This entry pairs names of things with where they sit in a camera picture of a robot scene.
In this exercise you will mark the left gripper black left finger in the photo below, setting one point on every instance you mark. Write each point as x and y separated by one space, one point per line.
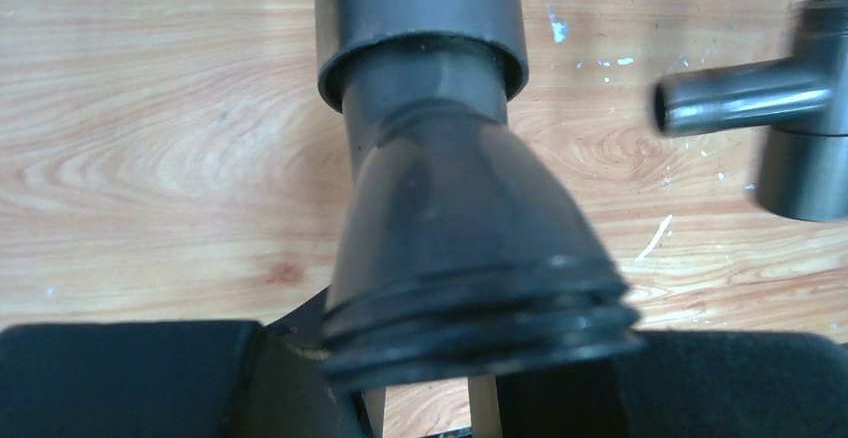
210 378

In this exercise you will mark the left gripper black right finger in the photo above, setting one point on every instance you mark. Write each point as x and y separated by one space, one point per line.
688 384

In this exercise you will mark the grey faucet with lever handle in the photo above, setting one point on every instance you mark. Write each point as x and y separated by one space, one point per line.
462 254

